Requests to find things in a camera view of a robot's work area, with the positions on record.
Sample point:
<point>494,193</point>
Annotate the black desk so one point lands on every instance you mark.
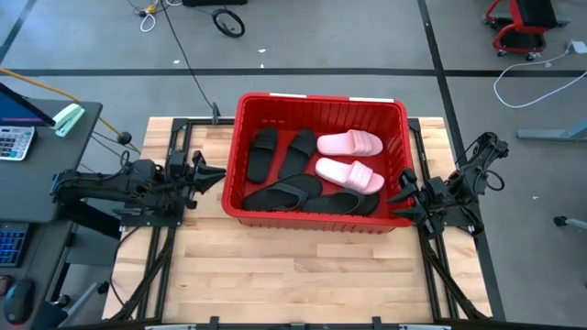
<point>50,151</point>

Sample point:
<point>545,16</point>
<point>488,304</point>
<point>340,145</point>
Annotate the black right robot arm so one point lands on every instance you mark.
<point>463,188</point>

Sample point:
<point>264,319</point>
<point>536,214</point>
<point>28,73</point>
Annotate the office chair base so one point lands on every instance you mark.
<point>560,221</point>

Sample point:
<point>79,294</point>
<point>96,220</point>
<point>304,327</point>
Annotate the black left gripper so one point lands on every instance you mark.
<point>181,183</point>

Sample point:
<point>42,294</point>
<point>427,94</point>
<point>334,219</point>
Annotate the grey desk foot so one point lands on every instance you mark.
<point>550,134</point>

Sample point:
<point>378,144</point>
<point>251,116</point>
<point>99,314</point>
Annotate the dark lower desk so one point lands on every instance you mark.
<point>41,256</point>

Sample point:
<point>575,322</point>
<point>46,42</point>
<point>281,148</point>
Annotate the black monitor with blue screen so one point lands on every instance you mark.
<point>18,110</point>

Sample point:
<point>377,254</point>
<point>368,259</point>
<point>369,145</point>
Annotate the grey calculator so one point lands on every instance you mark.
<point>14,142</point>

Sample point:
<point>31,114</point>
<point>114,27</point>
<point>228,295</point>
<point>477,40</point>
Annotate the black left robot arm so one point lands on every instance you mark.
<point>101,188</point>

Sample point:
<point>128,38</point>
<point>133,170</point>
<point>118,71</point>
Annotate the mint green stapler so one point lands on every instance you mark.
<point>68,118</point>

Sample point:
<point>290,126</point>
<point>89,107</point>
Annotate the round black knob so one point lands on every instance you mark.
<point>124,138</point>

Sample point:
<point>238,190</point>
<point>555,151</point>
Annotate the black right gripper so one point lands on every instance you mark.
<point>433,201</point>

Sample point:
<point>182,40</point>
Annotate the black computer mouse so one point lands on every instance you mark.
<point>18,300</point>

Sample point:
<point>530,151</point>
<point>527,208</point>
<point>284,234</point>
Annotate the white power adapter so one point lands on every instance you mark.
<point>580,47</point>

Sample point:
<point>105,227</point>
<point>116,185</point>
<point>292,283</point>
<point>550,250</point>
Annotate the red plastic bin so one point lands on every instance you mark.
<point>321,112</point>

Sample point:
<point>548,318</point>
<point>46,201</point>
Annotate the backlit keyboard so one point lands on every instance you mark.
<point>11,243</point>

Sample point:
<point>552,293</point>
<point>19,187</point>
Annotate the black slide sandal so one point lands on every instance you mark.
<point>297,156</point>
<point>262,160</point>

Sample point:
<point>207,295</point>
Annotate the pink slide sandal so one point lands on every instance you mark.
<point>357,143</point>
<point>357,176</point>

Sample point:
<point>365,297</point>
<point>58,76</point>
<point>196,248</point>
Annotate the black aluminium table frame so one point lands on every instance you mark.
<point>202,121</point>

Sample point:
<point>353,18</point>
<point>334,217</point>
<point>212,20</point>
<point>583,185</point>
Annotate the black flip flop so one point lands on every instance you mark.
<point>321,205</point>
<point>256,201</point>

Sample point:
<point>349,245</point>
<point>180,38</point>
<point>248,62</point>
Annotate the red and black stool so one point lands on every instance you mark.
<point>527,11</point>

